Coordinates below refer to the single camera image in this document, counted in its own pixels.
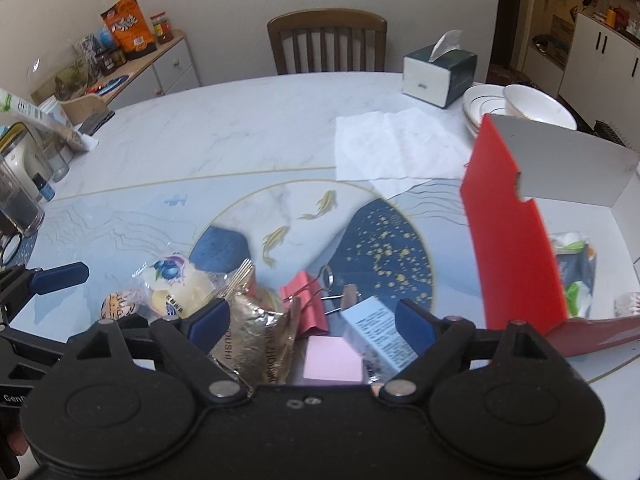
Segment dark wooden chair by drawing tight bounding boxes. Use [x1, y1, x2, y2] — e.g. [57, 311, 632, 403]
[267, 8, 387, 75]

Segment red lid jar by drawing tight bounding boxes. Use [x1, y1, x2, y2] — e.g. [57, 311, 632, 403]
[151, 12, 174, 44]

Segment bag of white beads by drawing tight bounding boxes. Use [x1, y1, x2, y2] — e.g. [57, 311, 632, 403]
[614, 292, 640, 318]

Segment red cardboard box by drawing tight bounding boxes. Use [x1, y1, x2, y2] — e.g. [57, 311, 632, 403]
[460, 115, 639, 356]

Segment green white plastic bag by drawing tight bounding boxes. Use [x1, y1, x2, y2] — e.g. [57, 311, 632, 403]
[0, 89, 99, 153]

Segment small blue bottle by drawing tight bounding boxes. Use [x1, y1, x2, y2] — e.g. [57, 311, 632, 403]
[32, 172, 55, 202]

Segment light blue carton box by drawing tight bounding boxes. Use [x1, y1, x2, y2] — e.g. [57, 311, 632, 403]
[342, 297, 418, 384]

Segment pink sticky note block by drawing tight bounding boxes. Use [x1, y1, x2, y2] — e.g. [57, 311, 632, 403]
[303, 336, 363, 384]

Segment pink binder clip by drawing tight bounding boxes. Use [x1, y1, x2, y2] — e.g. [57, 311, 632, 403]
[279, 264, 362, 339]

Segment person's hand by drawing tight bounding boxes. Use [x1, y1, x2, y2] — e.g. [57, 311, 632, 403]
[1, 429, 28, 479]

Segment green white tissue box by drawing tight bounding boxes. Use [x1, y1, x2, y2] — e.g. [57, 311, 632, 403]
[401, 29, 477, 108]

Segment stacked white plates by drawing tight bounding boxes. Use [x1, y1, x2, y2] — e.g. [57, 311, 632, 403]
[463, 84, 506, 138]

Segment small drinking glass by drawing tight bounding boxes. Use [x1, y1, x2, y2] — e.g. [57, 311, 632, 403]
[36, 139, 70, 182]

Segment blueberry bread packet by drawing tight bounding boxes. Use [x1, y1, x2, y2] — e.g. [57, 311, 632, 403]
[134, 254, 230, 318]

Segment white paper napkin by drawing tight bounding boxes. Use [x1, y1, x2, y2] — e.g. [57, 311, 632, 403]
[334, 108, 471, 198]

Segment white sideboard cabinet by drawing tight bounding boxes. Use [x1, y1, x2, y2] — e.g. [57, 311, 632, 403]
[86, 29, 201, 110]

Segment orange snack bag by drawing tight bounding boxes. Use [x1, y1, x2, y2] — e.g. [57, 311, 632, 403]
[101, 0, 156, 61]

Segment white bowl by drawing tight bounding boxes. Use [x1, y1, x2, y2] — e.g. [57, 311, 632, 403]
[503, 84, 577, 130]

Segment white tall cabinet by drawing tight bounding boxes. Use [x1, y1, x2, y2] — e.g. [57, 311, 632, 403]
[522, 0, 640, 151]

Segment tall glass jar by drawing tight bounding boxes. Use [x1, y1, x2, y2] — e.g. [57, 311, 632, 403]
[1, 159, 44, 237]

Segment gold foil snack packet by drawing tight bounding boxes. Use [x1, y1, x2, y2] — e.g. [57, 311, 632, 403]
[209, 259, 300, 388]

